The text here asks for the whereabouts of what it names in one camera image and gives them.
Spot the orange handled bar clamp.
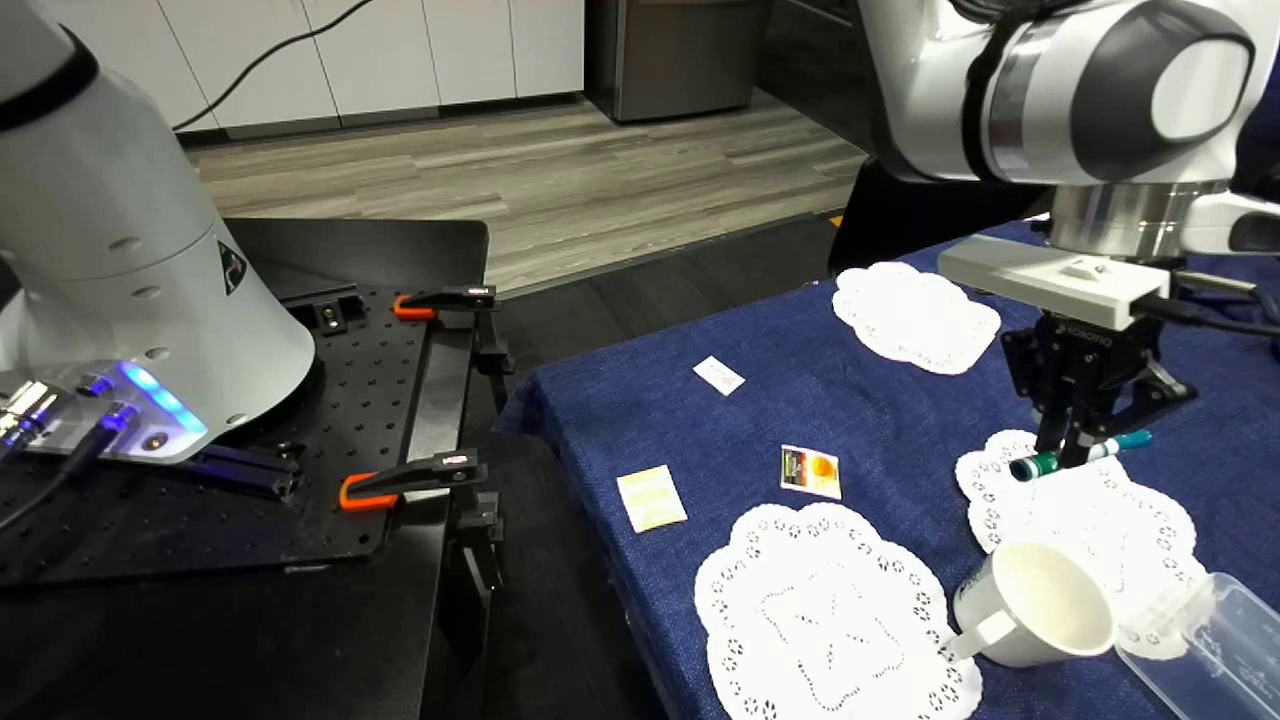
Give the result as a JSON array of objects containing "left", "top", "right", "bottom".
[
  {"left": 387, "top": 282, "right": 514, "bottom": 415},
  {"left": 336, "top": 450, "right": 510, "bottom": 632}
]

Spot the white printed paper packet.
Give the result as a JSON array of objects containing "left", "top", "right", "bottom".
[{"left": 688, "top": 352, "right": 747, "bottom": 402}]

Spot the white paper doily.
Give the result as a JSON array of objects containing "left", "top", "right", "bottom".
[
  {"left": 828, "top": 260, "right": 1004, "bottom": 380},
  {"left": 691, "top": 499, "right": 987, "bottom": 720},
  {"left": 952, "top": 423, "right": 1202, "bottom": 665}
]

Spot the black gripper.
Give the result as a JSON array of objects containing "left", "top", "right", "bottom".
[{"left": 998, "top": 308, "right": 1196, "bottom": 467}]

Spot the green marker pen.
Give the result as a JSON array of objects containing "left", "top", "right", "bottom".
[{"left": 1006, "top": 423, "right": 1158, "bottom": 485}]

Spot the blue fabric tablecloth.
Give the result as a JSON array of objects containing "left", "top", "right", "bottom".
[{"left": 510, "top": 215, "right": 1280, "bottom": 720}]

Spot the white mug with print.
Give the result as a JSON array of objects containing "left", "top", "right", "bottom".
[{"left": 948, "top": 538, "right": 1120, "bottom": 674}]

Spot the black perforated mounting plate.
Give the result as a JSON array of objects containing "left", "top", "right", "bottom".
[{"left": 0, "top": 215, "right": 503, "bottom": 594}]

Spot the grey steel cabinet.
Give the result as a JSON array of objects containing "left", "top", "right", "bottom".
[{"left": 583, "top": 0, "right": 770, "bottom": 130}]

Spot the clear plastic container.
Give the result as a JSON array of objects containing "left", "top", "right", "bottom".
[{"left": 1112, "top": 568, "right": 1280, "bottom": 720}]

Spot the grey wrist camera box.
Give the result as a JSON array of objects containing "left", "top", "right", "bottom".
[{"left": 937, "top": 235, "right": 1175, "bottom": 331}]

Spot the black wall cable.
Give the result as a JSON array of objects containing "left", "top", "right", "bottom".
[{"left": 171, "top": 0, "right": 372, "bottom": 135}]

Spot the cream paper packet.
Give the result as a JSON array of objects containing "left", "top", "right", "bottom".
[{"left": 612, "top": 463, "right": 691, "bottom": 538}]

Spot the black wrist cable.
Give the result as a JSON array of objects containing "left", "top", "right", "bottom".
[{"left": 1137, "top": 268, "right": 1280, "bottom": 339}]

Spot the small black plate bracket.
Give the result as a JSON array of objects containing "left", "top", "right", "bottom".
[{"left": 315, "top": 294, "right": 372, "bottom": 338}]

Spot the robot base cable bundle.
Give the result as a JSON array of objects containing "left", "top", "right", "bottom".
[{"left": 0, "top": 378, "right": 304, "bottom": 538}]

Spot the orange black tea packet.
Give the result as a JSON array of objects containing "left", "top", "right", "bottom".
[{"left": 776, "top": 442, "right": 844, "bottom": 503}]

